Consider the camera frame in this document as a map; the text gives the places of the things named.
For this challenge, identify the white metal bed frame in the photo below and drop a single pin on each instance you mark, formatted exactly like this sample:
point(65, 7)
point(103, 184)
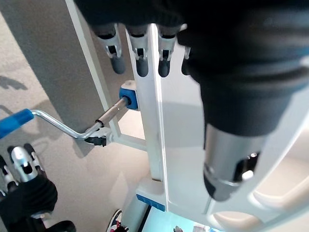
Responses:
point(96, 72)

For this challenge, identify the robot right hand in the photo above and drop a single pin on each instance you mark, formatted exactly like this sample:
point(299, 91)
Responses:
point(26, 193)

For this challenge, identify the person's foot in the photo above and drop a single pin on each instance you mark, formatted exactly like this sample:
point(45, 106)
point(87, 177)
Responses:
point(115, 220)

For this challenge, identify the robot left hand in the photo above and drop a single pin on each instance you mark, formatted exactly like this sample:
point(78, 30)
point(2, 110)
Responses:
point(241, 60)

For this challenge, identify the white hospital bed footboard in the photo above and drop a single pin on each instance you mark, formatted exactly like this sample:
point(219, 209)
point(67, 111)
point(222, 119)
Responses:
point(181, 135)

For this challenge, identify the blue crank socket block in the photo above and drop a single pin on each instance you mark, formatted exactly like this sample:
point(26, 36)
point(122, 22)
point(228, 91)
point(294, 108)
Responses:
point(131, 97)

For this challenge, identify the black white crank holder clip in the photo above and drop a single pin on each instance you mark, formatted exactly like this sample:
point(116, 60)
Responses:
point(97, 139)

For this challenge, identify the silver crank with blue grip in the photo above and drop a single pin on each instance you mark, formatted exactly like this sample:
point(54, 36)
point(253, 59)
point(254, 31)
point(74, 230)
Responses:
point(60, 124)

